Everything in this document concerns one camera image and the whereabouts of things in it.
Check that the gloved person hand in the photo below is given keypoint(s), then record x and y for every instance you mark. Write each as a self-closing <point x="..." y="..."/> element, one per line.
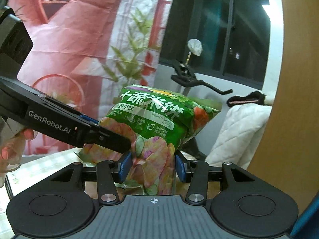
<point x="13" y="139"/>

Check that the white quilted blanket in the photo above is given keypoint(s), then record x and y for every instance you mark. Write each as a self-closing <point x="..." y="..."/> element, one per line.
<point x="242" y="130"/>

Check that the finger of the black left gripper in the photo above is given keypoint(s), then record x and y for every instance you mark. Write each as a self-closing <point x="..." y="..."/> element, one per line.
<point x="96" y="134"/>

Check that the red printed backdrop cloth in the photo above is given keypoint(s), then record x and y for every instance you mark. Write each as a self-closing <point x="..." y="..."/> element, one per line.
<point x="85" y="51"/>

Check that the dark window frame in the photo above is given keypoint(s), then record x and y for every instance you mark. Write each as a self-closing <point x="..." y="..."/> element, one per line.
<point x="235" y="36"/>

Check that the white plastic bag cover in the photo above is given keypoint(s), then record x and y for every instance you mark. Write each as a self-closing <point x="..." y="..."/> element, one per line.
<point x="195" y="46"/>

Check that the wooden board panel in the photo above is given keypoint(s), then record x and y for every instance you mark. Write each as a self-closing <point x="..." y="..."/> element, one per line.
<point x="287" y="156"/>

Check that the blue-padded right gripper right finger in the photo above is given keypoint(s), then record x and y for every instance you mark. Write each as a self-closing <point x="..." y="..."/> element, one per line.
<point x="195" y="173"/>

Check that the green checked tablecloth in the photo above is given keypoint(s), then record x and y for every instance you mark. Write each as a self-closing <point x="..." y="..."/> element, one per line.
<point x="33" y="169"/>

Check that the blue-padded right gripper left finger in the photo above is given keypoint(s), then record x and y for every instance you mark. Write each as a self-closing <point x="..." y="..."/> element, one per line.
<point x="108" y="173"/>

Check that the green rice cracker bag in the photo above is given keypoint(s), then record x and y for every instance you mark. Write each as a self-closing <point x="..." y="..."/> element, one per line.
<point x="157" y="123"/>

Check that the black exercise bike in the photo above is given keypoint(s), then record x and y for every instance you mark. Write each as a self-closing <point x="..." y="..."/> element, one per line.
<point x="185" y="78"/>

